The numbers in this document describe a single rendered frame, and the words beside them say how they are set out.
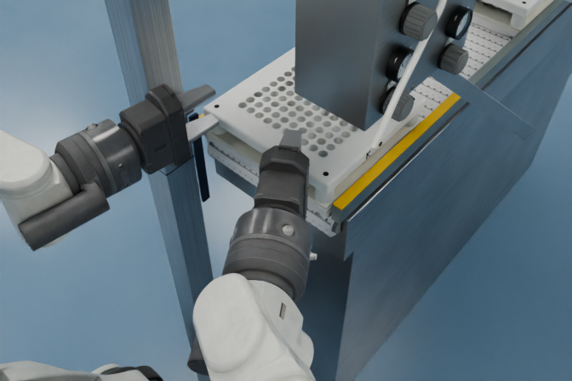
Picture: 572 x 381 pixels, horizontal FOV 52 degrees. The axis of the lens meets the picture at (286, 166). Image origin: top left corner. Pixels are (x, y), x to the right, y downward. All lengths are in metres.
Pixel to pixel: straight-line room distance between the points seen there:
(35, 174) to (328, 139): 0.39
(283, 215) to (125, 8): 0.34
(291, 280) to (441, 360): 1.24
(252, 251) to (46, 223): 0.24
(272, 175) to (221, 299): 0.17
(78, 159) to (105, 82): 1.97
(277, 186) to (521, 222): 1.59
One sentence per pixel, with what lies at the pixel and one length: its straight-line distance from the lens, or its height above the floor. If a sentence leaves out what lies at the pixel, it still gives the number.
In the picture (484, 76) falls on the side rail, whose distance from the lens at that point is 1.08.
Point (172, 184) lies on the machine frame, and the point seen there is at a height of 0.86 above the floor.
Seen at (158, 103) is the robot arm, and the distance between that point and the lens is 0.75.
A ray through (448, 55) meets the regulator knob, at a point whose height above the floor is 1.16.
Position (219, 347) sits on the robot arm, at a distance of 0.52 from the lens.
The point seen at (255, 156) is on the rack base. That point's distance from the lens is 0.89.
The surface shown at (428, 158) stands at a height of 0.87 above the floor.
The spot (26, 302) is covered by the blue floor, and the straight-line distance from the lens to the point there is 2.00.
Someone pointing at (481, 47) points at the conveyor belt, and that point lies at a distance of 1.21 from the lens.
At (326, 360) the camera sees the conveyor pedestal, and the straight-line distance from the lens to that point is 1.51.
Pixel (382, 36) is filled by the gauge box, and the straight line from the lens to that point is 0.59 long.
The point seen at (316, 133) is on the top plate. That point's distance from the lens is 0.86.
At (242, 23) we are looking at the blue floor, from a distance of 2.95.
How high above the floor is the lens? 1.58
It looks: 46 degrees down
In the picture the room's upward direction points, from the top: straight up
